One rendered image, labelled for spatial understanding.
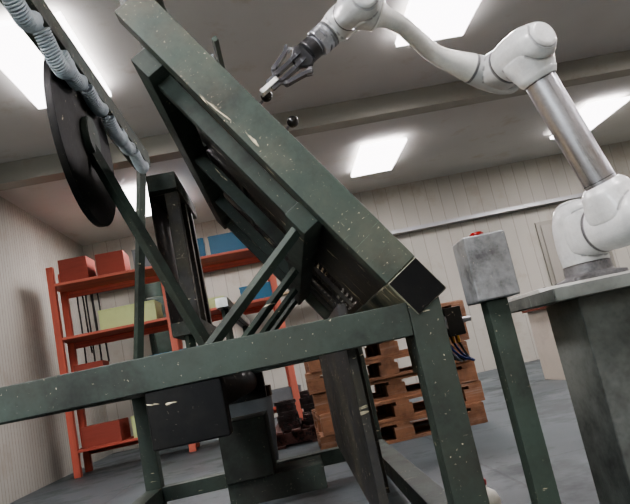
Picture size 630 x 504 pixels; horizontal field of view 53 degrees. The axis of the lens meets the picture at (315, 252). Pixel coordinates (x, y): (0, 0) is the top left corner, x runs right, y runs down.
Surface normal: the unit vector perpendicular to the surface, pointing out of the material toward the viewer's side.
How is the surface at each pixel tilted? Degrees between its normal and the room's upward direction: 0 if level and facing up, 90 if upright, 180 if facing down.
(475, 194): 90
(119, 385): 90
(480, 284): 90
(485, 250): 90
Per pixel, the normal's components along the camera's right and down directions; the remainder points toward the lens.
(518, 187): 0.04, -0.18
